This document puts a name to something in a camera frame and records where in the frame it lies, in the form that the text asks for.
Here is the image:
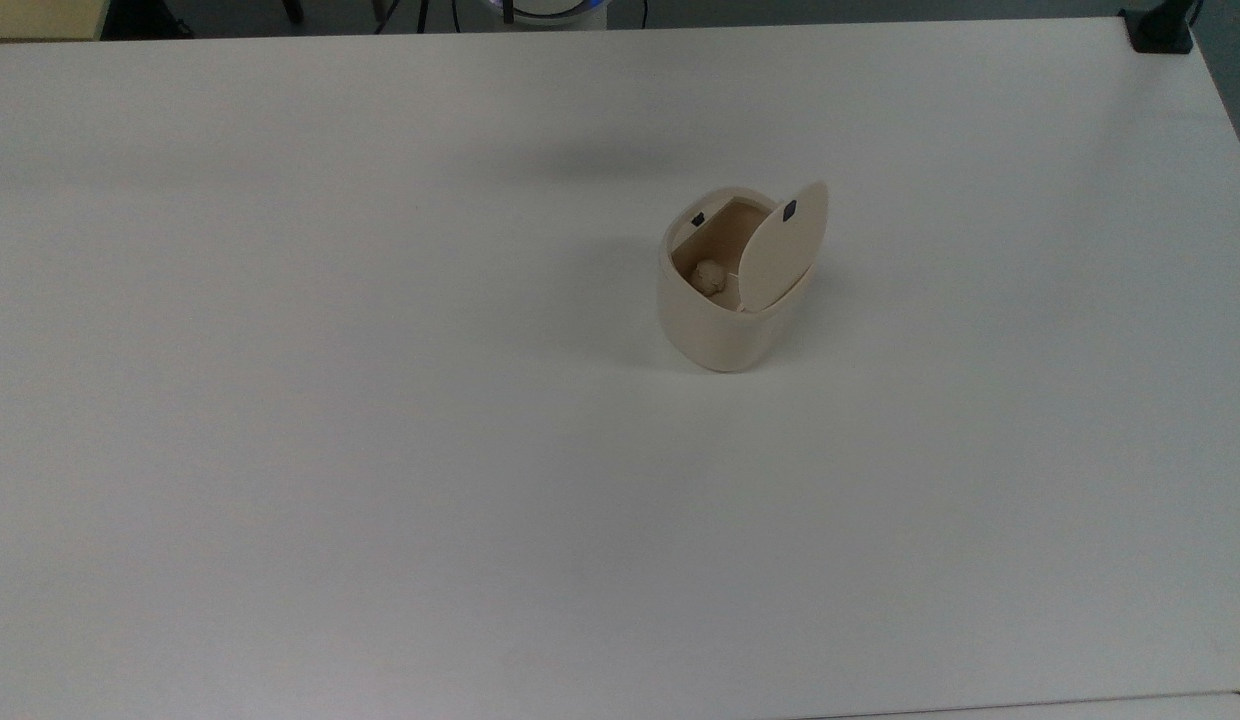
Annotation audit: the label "beige plastic trash bin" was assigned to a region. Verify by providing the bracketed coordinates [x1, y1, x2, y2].
[658, 185, 819, 373]

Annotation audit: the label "yellow wooden box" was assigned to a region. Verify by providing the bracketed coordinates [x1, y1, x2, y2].
[0, 0, 111, 43]

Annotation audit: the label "black tripod legs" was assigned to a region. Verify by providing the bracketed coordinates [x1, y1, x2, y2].
[373, 0, 463, 34]

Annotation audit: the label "beige trash bin lid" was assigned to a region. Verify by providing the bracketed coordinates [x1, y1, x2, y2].
[737, 180, 830, 309]

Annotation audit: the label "black bag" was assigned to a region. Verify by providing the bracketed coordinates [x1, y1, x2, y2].
[100, 0, 196, 39]

